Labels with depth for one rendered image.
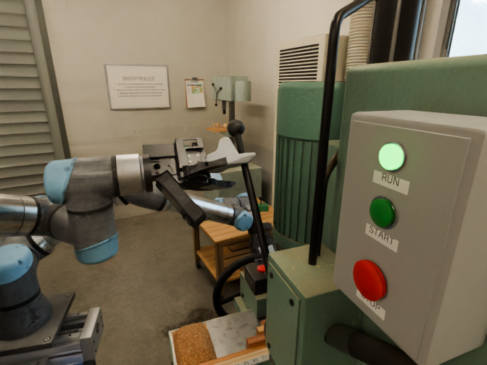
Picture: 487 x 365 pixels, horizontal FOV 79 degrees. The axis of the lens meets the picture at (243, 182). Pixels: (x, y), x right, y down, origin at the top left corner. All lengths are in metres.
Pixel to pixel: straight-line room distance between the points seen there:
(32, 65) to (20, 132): 0.62
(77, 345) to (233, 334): 0.51
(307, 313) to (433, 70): 0.24
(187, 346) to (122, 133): 2.93
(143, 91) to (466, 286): 3.38
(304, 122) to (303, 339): 0.31
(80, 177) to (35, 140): 2.92
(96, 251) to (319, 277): 0.40
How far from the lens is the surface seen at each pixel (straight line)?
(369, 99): 0.33
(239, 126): 0.58
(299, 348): 0.37
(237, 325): 0.86
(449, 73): 0.27
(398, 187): 0.22
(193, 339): 0.79
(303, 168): 0.51
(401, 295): 0.24
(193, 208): 0.54
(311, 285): 0.33
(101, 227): 0.58
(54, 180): 0.56
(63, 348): 1.15
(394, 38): 0.44
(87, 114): 3.45
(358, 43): 2.02
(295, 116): 0.50
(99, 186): 0.55
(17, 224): 0.65
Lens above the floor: 1.50
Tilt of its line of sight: 18 degrees down
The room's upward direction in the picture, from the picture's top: straight up
